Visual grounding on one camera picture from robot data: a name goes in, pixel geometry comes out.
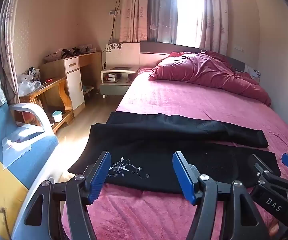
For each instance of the clear plastic bag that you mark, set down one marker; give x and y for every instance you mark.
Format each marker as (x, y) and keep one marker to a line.
(16, 142)

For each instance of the black gadget pile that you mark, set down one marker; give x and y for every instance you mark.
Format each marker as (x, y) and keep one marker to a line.
(70, 52)

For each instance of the wooden desk with white cabinet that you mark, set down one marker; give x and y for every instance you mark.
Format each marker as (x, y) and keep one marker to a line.
(74, 90)

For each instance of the white pot with teal rim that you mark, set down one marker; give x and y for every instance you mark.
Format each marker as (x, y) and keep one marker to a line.
(57, 116)

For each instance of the black embroidered pants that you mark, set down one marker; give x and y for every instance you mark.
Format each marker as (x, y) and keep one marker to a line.
(159, 130)

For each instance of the pink sheeted bed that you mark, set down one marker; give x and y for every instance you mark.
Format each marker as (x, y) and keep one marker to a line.
(184, 100)

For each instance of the carved wooden side table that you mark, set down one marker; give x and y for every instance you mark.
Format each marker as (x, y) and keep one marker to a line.
(59, 85)

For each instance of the beige patterned curtain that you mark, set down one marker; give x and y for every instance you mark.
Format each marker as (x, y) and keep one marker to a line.
(134, 12)
(212, 17)
(9, 42)

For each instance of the white nightstand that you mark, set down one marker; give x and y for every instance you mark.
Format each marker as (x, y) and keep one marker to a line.
(114, 88)

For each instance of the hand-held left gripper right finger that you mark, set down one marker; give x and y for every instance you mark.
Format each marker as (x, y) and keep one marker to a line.
(184, 177)

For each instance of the white floral headboard panel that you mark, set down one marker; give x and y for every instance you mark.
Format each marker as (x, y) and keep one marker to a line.
(255, 73)
(120, 52)

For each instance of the yellow board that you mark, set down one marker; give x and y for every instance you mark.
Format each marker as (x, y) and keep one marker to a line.
(1, 200)

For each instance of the white plastic bag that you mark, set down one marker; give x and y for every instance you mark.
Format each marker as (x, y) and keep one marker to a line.
(28, 85)

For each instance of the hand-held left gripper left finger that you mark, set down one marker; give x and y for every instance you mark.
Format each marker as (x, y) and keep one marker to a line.
(99, 177)

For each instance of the grey bed headboard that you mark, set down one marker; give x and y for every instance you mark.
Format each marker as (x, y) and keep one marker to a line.
(159, 47)

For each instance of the window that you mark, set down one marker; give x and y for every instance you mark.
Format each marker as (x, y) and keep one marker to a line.
(187, 12)

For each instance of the red duvet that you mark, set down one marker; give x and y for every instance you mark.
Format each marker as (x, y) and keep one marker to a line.
(204, 70)

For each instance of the person's right hand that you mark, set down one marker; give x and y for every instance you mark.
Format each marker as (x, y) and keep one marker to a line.
(275, 231)

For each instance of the dark grey curtain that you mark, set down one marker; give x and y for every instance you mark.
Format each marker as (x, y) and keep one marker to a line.
(162, 12)

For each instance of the wall power socket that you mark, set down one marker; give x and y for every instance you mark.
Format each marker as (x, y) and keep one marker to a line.
(114, 12)

